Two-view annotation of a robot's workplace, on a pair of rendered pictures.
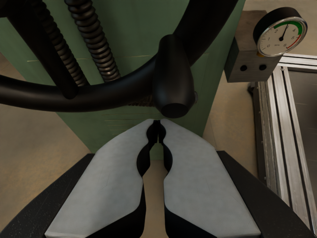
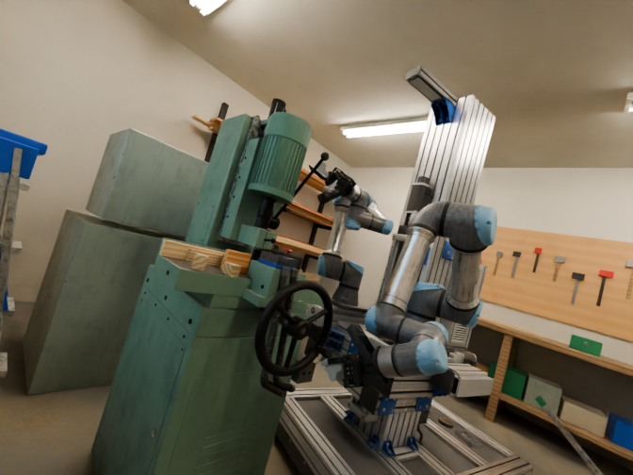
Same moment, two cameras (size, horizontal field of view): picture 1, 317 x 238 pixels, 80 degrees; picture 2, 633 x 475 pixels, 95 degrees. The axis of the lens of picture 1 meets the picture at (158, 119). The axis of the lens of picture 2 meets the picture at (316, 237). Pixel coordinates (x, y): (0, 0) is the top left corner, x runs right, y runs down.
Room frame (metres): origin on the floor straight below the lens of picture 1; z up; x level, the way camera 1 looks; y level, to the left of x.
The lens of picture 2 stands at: (-0.43, 0.76, 1.04)
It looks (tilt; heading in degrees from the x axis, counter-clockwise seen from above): 3 degrees up; 311
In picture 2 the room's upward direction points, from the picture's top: 16 degrees clockwise
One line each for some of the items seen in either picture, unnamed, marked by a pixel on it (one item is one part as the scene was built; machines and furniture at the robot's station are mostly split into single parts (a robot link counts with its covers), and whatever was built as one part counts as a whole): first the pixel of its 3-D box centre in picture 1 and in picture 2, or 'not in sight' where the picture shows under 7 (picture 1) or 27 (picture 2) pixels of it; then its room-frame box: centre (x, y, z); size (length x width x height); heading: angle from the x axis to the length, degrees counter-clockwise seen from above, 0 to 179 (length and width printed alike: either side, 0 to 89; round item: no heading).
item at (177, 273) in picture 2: not in sight; (257, 286); (0.37, 0.08, 0.87); 0.61 x 0.30 x 0.06; 86
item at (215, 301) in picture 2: not in sight; (250, 296); (0.41, 0.06, 0.82); 0.40 x 0.21 x 0.04; 86
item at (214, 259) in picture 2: not in sight; (262, 269); (0.47, 0.00, 0.92); 0.60 x 0.02 x 0.04; 86
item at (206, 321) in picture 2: not in sight; (222, 298); (0.60, 0.05, 0.76); 0.57 x 0.45 x 0.09; 176
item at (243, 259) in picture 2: not in sight; (253, 265); (0.40, 0.10, 0.94); 0.23 x 0.02 x 0.07; 86
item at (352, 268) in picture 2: not in sight; (351, 272); (0.48, -0.65, 0.98); 0.13 x 0.12 x 0.14; 46
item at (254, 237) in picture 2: not in sight; (254, 238); (0.49, 0.05, 1.03); 0.14 x 0.07 x 0.09; 176
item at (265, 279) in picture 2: not in sight; (275, 280); (0.28, 0.09, 0.91); 0.15 x 0.14 x 0.09; 86
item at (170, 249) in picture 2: not in sight; (243, 263); (0.49, 0.07, 0.92); 0.60 x 0.02 x 0.05; 86
